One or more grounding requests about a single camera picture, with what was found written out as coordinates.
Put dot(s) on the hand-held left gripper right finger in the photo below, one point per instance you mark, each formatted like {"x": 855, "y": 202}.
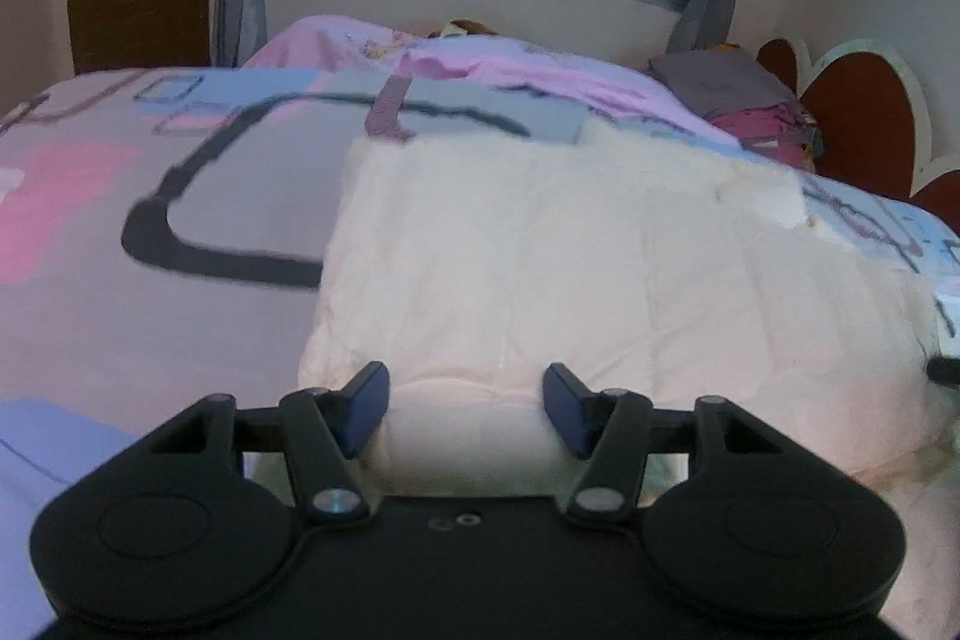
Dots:
{"x": 566, "y": 411}

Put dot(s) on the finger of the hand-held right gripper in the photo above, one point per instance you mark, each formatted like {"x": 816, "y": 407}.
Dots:
{"x": 945, "y": 370}

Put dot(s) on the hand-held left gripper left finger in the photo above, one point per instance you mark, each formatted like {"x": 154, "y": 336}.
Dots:
{"x": 364, "y": 411}

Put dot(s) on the large white garment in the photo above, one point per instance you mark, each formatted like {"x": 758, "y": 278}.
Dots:
{"x": 562, "y": 257}

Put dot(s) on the pink folded clothes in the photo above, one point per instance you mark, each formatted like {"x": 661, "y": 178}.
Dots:
{"x": 757, "y": 126}

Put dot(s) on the bed with patterned sheet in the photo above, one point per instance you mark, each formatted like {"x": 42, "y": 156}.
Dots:
{"x": 225, "y": 197}

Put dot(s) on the flower-shaped brown white headboard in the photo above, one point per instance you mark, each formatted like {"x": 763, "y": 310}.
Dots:
{"x": 862, "y": 108}

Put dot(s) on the pink blanket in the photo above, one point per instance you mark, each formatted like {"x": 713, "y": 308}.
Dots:
{"x": 480, "y": 63}

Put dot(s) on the yellow stuffed toy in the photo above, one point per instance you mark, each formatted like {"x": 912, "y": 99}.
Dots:
{"x": 461, "y": 27}

